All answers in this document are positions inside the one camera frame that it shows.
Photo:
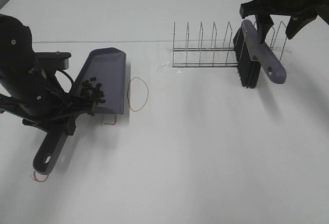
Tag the pile of coffee beans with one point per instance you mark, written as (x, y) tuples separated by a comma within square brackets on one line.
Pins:
[(91, 90)]

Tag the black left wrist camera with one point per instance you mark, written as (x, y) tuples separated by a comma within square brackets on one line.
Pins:
[(52, 61)]

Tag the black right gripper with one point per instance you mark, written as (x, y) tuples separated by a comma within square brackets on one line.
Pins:
[(302, 12)]

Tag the metal wire dish rack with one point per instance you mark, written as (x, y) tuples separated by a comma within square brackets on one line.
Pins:
[(210, 53)]

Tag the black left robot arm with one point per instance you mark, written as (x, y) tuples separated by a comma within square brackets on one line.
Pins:
[(16, 43)]

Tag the purple plastic dustpan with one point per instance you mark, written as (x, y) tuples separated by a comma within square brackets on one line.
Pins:
[(108, 65)]

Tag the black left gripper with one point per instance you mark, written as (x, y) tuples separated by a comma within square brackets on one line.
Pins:
[(37, 96)]

